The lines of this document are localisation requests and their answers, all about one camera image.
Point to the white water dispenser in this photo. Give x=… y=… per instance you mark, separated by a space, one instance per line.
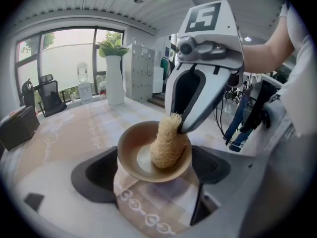
x=86 y=93

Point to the white plate with red print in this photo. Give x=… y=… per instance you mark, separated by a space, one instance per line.
x=11 y=114

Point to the plain white cabinet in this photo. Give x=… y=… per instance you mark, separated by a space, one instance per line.
x=157 y=80

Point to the blue wall poster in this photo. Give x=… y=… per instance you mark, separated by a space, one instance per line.
x=167 y=51

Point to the beige checked tablecloth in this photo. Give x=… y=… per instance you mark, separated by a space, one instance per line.
x=74 y=133

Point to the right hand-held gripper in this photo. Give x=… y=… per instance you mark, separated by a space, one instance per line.
x=215 y=33

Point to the grey locker cabinet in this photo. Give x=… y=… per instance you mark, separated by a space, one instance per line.
x=141 y=73

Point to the person's grey shirt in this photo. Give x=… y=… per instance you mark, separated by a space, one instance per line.
x=302 y=71

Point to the black office chair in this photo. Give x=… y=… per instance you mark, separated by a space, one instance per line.
x=28 y=93
x=50 y=95

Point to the black-framed window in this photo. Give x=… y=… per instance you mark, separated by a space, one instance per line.
x=67 y=58

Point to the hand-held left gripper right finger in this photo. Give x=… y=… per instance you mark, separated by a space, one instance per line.
x=223 y=177

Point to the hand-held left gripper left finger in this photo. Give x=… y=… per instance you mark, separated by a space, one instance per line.
x=74 y=212

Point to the red white flower bouquet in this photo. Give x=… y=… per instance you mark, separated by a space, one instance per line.
x=102 y=90

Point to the person's right forearm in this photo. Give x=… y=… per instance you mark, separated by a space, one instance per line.
x=267 y=53

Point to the green artificial plant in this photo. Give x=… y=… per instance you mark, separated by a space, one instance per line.
x=112 y=47

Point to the clothes rack with green garment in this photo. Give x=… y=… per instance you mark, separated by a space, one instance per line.
x=166 y=68

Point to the brown bowl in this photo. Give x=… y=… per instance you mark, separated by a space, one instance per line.
x=133 y=152

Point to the tall white vase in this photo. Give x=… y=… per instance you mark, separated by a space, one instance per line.
x=114 y=83

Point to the wooden step platform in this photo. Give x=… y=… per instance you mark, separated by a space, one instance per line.
x=156 y=99

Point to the clear dispenser water bottle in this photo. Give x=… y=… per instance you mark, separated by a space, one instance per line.
x=82 y=72

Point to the black box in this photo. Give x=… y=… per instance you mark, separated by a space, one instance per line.
x=19 y=133

